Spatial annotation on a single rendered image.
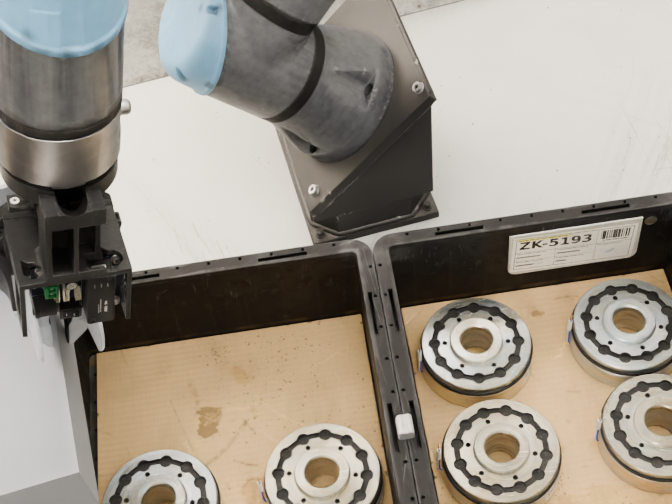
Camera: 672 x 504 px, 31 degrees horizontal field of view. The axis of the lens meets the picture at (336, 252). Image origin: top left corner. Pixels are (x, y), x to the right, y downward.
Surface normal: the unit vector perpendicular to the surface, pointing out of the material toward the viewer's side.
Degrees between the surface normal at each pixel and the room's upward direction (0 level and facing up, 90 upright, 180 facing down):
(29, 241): 14
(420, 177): 90
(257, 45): 74
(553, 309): 0
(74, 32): 89
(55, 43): 85
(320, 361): 0
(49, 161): 86
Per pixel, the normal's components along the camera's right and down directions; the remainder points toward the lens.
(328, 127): 0.02, 0.65
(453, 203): -0.07, -0.60
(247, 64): 0.36, 0.62
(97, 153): 0.69, 0.60
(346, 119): 0.15, 0.51
